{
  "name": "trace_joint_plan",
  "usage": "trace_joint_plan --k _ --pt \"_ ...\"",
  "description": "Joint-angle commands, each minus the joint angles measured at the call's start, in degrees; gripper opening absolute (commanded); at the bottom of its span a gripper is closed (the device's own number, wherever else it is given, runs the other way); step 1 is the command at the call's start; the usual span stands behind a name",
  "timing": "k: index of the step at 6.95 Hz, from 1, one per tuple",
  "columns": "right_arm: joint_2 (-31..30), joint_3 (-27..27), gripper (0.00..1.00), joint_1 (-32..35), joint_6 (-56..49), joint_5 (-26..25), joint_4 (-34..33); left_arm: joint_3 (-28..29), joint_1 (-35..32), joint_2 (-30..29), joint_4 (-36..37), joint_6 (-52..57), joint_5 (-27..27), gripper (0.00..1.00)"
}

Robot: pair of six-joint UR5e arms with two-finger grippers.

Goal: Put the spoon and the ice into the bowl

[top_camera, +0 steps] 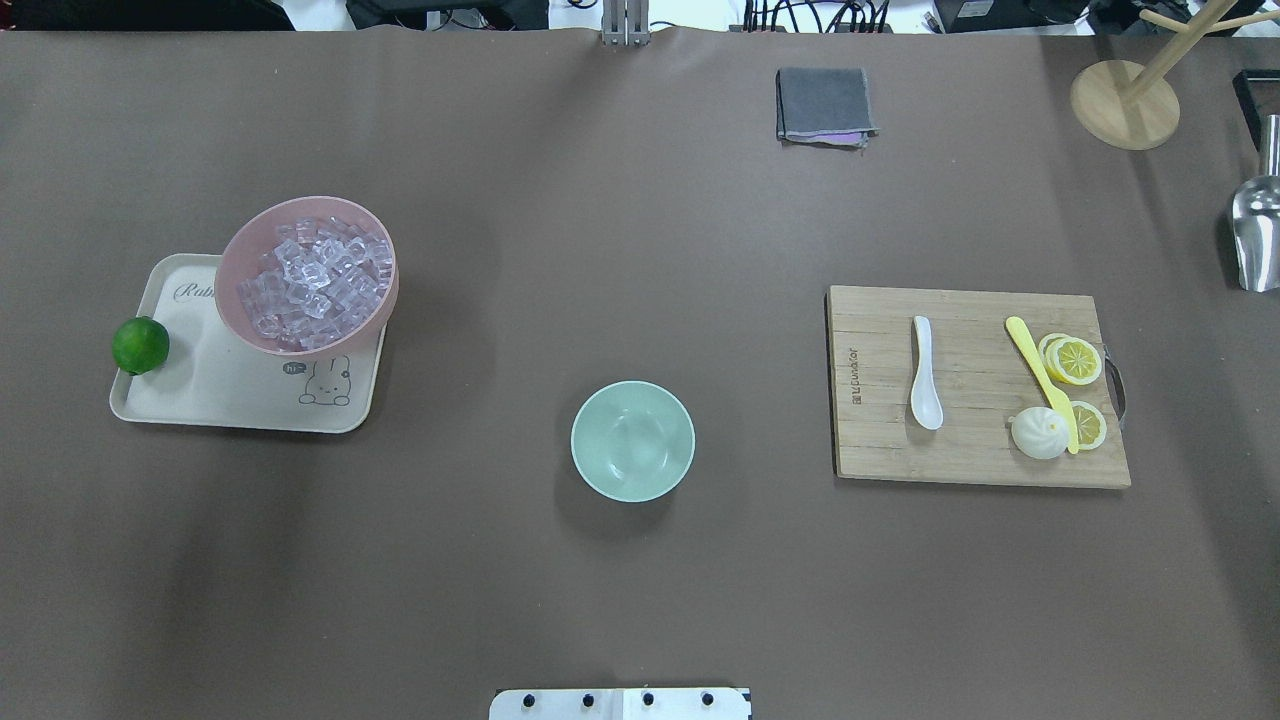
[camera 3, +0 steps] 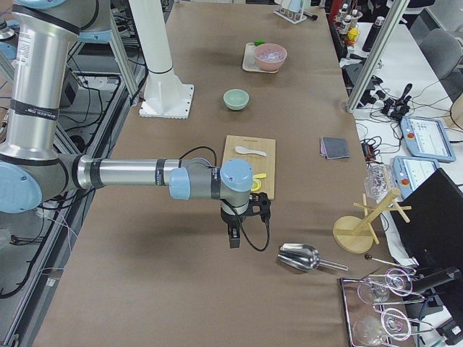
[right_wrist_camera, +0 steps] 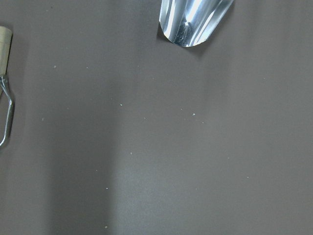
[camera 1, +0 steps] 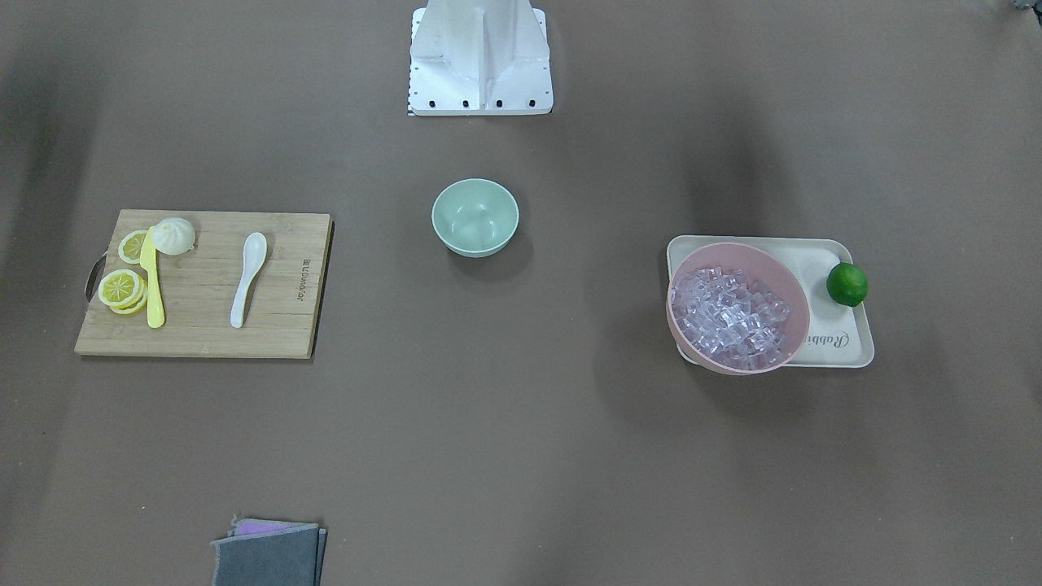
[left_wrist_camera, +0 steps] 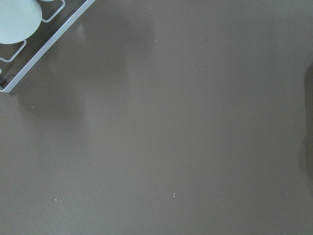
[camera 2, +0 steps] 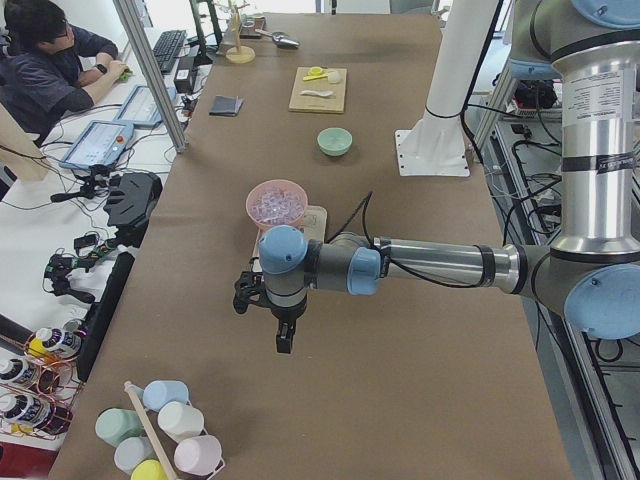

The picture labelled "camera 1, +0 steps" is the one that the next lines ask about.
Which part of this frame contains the white ceramic spoon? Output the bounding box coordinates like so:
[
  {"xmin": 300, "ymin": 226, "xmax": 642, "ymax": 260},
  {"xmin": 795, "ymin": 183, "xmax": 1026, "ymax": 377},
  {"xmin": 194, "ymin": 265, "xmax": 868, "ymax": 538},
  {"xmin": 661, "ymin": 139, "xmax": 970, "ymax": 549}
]
[{"xmin": 230, "ymin": 231, "xmax": 268, "ymax": 329}]

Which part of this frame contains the mint green bowl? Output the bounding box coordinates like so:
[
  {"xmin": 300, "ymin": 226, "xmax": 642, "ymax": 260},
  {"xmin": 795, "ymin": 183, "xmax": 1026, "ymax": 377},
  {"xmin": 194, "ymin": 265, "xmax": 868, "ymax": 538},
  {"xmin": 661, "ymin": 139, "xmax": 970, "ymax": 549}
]
[{"xmin": 431, "ymin": 178, "xmax": 520, "ymax": 257}]

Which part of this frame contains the pink bowl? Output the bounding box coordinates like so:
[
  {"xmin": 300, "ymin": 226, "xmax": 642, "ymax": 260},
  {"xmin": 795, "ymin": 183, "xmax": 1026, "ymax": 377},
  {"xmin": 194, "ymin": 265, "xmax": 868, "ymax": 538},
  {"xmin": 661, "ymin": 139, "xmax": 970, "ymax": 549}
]
[{"xmin": 666, "ymin": 236, "xmax": 811, "ymax": 376}]

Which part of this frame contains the pile of ice cubes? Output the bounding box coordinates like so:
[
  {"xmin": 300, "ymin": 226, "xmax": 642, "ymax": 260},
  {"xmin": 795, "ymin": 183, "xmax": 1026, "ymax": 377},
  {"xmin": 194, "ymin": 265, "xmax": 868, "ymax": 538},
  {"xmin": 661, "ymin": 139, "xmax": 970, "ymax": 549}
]
[{"xmin": 668, "ymin": 267, "xmax": 792, "ymax": 370}]

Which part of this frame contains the bamboo cutting board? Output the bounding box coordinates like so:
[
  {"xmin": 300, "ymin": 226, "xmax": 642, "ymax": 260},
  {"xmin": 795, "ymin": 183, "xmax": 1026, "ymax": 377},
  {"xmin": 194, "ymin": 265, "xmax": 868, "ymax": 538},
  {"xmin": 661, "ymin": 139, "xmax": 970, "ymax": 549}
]
[{"xmin": 74, "ymin": 210, "xmax": 334, "ymax": 360}]

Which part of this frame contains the cream rectangular tray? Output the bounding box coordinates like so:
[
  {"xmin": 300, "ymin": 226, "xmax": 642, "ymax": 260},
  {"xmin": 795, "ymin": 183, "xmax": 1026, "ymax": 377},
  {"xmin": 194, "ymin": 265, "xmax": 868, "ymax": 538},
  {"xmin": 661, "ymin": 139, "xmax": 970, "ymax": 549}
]
[{"xmin": 665, "ymin": 234, "xmax": 875, "ymax": 370}]

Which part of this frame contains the green lime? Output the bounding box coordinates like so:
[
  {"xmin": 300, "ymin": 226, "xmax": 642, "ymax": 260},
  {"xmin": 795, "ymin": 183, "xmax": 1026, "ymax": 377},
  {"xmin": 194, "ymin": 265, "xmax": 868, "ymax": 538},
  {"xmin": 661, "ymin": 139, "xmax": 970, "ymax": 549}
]
[{"xmin": 825, "ymin": 262, "xmax": 869, "ymax": 308}]

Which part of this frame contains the grey folded cloth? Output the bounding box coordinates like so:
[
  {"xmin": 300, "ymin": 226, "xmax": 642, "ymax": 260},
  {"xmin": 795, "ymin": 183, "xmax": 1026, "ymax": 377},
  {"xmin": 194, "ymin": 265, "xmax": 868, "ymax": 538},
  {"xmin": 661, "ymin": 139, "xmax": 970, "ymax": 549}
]
[{"xmin": 212, "ymin": 524, "xmax": 327, "ymax": 585}]

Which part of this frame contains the white lemon half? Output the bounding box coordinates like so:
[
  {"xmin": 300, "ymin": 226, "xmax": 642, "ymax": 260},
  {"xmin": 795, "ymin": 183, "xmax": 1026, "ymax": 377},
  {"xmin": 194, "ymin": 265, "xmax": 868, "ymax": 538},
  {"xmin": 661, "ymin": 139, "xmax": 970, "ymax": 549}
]
[{"xmin": 151, "ymin": 216, "xmax": 196, "ymax": 257}]

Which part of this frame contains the purple cloth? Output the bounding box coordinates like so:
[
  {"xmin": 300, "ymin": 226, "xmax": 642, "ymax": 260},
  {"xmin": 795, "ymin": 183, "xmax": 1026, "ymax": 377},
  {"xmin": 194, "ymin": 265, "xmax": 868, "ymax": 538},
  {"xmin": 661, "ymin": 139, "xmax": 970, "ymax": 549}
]
[{"xmin": 227, "ymin": 517, "xmax": 317, "ymax": 538}]

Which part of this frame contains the yellow plastic knife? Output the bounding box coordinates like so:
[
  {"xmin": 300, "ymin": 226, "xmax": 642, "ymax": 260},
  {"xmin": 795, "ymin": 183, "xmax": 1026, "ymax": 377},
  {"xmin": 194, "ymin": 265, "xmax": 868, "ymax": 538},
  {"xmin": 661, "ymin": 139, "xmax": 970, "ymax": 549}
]
[{"xmin": 140, "ymin": 226, "xmax": 166, "ymax": 329}]

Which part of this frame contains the upper lemon slice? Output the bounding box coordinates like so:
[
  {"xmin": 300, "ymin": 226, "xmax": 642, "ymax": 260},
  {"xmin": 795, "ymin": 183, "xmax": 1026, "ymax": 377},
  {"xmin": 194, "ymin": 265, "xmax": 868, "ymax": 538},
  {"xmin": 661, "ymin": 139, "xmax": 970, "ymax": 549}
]
[{"xmin": 116, "ymin": 229, "xmax": 149, "ymax": 265}]

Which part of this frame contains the lower lemon slices stack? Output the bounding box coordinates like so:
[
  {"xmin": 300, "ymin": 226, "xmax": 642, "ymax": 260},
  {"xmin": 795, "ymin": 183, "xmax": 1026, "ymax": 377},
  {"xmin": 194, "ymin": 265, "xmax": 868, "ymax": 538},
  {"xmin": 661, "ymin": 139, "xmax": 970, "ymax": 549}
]
[{"xmin": 96, "ymin": 269, "xmax": 148, "ymax": 315}]

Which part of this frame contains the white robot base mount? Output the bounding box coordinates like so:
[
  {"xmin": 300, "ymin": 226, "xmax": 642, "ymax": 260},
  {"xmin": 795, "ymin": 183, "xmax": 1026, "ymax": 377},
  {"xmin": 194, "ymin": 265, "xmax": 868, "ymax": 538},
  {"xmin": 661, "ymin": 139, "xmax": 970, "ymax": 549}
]
[{"xmin": 407, "ymin": 1, "xmax": 554, "ymax": 116}]

